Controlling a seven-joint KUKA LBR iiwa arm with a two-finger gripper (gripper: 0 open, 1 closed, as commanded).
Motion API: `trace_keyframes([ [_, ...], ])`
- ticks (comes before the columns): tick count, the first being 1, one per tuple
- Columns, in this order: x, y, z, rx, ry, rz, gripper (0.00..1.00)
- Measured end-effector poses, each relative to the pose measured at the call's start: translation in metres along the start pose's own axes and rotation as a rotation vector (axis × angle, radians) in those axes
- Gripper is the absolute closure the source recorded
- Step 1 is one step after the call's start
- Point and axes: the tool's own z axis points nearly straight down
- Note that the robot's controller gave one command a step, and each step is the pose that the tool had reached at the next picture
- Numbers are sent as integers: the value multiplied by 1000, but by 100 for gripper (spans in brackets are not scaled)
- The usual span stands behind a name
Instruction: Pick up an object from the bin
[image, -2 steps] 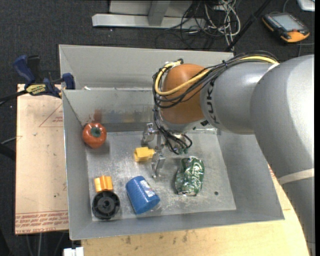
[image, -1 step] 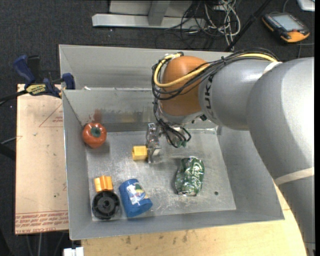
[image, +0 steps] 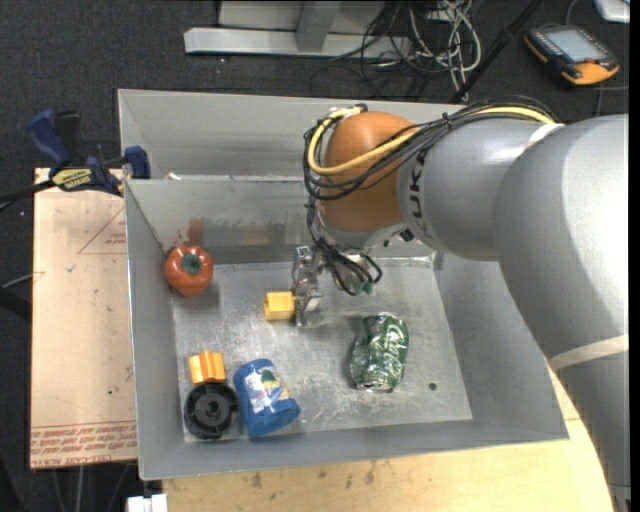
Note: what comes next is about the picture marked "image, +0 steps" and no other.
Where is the brown cardboard board red print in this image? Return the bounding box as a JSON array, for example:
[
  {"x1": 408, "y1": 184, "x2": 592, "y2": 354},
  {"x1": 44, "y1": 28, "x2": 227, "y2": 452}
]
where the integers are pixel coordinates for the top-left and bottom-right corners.
[{"x1": 29, "y1": 167, "x2": 139, "y2": 470}]

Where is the black round knob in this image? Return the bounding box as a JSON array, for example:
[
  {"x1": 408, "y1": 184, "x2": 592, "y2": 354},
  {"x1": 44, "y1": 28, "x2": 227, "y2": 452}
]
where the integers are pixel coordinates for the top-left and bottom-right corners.
[{"x1": 182, "y1": 382, "x2": 241, "y2": 442}]

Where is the yellow block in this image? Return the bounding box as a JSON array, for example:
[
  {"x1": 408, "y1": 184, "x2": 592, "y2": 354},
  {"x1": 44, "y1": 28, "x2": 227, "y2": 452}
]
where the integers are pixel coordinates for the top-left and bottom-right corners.
[{"x1": 263, "y1": 291, "x2": 297, "y2": 322}]

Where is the crushed green can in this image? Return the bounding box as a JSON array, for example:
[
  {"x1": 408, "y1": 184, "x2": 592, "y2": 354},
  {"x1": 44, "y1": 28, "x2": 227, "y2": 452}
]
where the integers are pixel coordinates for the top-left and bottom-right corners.
[{"x1": 348, "y1": 313, "x2": 411, "y2": 394}]

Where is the orange ridged block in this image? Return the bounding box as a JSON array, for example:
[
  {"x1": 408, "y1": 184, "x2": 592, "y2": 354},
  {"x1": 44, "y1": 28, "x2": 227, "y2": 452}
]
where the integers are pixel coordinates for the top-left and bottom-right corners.
[{"x1": 187, "y1": 350, "x2": 228, "y2": 386}]

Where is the orange toy pepper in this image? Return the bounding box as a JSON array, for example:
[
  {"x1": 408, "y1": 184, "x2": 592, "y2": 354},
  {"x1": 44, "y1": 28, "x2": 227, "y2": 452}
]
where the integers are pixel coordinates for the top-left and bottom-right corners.
[{"x1": 163, "y1": 244, "x2": 215, "y2": 299}]

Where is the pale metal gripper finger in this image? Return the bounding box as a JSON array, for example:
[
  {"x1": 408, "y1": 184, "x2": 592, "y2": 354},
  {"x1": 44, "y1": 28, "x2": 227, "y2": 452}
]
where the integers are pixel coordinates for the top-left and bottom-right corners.
[
  {"x1": 306, "y1": 269, "x2": 325, "y2": 321},
  {"x1": 291, "y1": 244, "x2": 313, "y2": 329}
]

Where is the blue can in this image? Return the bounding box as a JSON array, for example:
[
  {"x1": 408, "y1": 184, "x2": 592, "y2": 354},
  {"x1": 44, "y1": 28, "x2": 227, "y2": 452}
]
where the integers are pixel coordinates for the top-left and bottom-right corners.
[{"x1": 232, "y1": 358, "x2": 302, "y2": 439}]

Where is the grey metal bin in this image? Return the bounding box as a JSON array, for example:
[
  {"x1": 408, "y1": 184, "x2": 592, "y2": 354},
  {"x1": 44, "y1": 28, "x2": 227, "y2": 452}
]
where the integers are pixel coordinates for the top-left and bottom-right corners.
[{"x1": 117, "y1": 88, "x2": 570, "y2": 482}]

